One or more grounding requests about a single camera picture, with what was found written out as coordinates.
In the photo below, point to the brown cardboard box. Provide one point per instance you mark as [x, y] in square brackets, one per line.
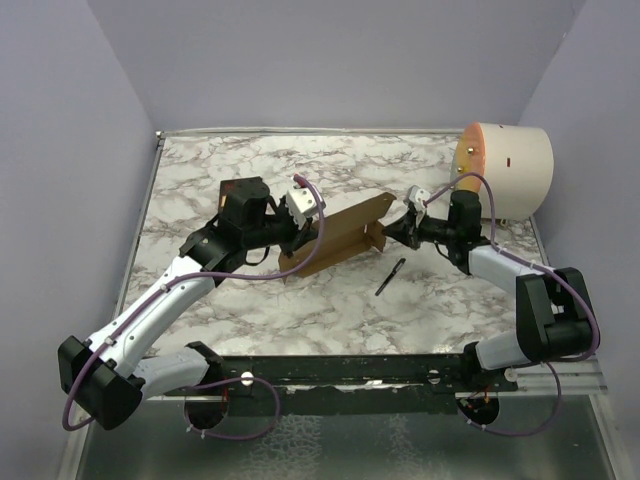
[351, 232]

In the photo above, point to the dark paperback book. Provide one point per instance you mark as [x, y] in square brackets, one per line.
[226, 186]

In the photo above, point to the cream cylinder with coloured face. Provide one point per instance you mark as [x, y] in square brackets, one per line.
[516, 163]

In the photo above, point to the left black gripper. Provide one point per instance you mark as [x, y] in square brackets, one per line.
[299, 236]

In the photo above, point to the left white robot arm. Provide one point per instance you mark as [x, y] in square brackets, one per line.
[110, 374]

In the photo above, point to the black pen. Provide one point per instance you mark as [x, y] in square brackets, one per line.
[395, 270]

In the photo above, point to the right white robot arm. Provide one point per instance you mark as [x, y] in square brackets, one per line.
[551, 306]

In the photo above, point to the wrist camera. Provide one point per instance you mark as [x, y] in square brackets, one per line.
[303, 203]
[416, 200]

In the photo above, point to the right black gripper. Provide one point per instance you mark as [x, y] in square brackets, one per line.
[405, 230]

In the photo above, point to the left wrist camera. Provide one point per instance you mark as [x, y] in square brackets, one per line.
[303, 203]

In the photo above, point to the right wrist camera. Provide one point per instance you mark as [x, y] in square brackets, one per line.
[416, 200]

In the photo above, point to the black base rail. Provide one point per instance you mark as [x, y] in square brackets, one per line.
[273, 386]

